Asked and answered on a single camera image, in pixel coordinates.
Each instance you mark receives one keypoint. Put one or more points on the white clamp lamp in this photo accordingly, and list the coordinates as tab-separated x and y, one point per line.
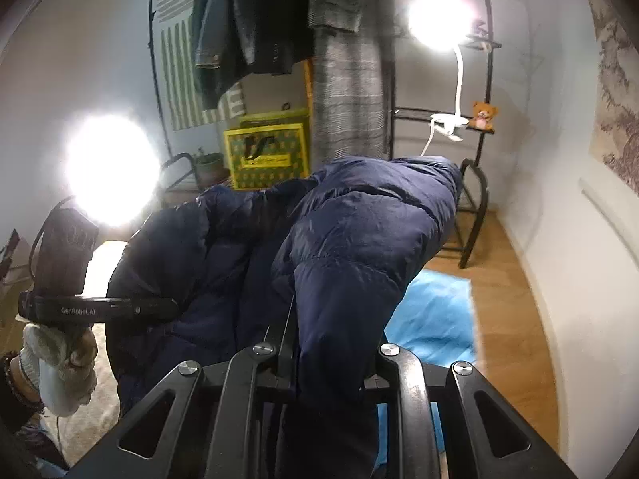
458	85

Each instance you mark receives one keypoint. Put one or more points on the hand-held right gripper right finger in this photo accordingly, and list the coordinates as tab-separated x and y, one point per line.
399	374

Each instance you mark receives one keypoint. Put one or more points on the navy puffer jacket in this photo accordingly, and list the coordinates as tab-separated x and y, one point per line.
324	239

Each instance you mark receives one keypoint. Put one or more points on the blue denim jacket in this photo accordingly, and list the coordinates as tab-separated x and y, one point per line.
209	25

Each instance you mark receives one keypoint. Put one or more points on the beige wall tapestry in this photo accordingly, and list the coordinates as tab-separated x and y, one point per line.
616	90

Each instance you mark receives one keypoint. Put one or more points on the person's left hand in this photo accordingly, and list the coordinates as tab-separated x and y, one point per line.
60	359

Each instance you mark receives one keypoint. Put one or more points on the brown teddy bear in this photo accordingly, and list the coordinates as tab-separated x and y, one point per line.
485	114

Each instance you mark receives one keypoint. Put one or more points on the round bright studio lamp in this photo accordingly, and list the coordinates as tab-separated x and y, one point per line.
112	169

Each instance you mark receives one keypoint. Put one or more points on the green white striped cloth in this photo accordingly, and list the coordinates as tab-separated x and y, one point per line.
177	75

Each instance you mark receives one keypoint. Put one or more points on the yellow patterned box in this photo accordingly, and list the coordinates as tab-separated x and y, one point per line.
264	159
274	118

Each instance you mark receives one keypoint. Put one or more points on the person's left forearm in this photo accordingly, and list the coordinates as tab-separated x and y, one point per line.
20	384

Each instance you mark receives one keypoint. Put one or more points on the light blue mat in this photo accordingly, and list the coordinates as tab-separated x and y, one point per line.
434	314

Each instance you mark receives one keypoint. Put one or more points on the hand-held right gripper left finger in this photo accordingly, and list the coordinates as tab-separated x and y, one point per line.
284	329

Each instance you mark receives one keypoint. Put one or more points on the grey plaid coat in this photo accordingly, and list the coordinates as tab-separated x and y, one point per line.
349	100

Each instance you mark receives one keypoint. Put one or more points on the black metal clothes rack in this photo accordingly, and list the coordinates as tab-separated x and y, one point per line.
474	229

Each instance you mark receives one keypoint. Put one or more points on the black hanging jacket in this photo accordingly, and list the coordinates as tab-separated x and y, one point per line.
274	35

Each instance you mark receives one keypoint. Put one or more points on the green plant pot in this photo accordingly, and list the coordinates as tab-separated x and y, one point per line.
212	167

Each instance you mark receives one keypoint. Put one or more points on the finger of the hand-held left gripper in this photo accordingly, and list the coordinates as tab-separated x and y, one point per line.
157	309

